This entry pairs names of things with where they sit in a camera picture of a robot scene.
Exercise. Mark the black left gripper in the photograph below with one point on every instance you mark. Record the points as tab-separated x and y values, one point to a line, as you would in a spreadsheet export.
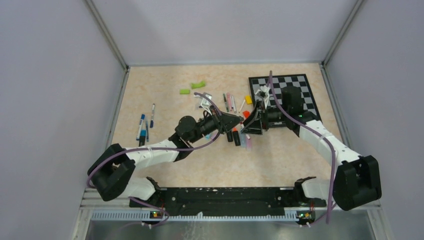
230	121

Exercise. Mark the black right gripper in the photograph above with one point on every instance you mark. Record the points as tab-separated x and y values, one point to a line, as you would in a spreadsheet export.
254	125

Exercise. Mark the pink black highlighter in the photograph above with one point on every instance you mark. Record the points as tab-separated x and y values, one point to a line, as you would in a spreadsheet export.
229	136

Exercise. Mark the orange black highlighter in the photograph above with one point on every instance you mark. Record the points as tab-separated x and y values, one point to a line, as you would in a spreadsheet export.
236	137

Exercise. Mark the light blue highlighter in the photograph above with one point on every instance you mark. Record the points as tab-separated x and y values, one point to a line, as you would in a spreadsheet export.
243	142

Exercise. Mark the pink pastel highlighter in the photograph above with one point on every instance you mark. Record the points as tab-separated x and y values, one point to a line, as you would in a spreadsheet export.
248	142

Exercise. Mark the grey cap white marker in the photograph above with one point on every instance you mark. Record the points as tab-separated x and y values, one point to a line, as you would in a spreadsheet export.
236	107

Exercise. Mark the green thin pen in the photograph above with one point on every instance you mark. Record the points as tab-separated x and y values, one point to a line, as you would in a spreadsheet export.
226	103

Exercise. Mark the pink translucent pen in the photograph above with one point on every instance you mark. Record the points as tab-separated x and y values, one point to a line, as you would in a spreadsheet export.
229	102

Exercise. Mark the blue thin pen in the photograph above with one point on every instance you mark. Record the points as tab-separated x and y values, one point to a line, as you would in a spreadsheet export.
147	130

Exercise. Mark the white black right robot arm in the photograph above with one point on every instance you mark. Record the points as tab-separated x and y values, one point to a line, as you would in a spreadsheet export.
354	179

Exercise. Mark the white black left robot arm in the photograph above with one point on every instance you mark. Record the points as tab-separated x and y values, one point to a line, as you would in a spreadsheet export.
113	173

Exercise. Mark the orange red block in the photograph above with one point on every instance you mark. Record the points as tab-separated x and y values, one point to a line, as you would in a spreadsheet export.
246	114

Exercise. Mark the yellow block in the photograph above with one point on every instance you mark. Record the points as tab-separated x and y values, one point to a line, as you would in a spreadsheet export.
248	100

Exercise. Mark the green block right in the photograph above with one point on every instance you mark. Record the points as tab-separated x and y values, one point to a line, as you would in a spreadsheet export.
197	85

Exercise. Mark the green block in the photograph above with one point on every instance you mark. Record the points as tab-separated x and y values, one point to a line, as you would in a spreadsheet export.
184	91
197	85

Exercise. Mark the green block left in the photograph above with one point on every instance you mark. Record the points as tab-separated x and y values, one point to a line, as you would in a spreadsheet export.
184	91

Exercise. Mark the black blue marker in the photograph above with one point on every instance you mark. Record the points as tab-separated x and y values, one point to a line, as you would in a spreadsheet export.
142	138

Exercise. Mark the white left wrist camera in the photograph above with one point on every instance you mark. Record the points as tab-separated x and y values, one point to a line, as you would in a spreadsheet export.
204	101

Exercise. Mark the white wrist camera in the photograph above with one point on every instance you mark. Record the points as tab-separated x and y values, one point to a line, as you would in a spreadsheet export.
263	92
204	101

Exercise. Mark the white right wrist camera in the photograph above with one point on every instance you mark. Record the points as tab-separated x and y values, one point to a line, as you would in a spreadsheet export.
263	92

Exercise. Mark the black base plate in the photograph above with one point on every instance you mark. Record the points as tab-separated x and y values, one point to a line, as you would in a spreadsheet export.
231	201

